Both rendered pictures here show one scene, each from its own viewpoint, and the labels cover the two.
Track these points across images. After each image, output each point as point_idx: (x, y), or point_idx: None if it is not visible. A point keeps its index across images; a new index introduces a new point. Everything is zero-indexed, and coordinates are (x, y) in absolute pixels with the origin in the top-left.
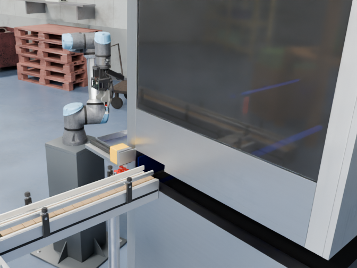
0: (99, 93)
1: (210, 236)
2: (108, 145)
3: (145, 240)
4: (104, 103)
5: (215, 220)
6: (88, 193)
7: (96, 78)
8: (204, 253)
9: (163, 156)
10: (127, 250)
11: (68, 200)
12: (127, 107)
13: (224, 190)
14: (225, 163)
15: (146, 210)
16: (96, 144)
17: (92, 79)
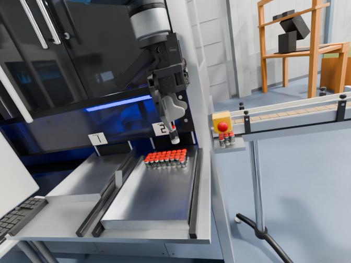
0: (174, 105)
1: None
2: (192, 187)
3: (221, 181)
4: (171, 126)
5: (208, 111)
6: (279, 104)
7: (184, 61)
8: None
9: (207, 97)
10: (226, 219)
11: (300, 100)
12: (199, 76)
13: (208, 86)
14: (205, 72)
15: (217, 158)
16: (198, 209)
17: (180, 70)
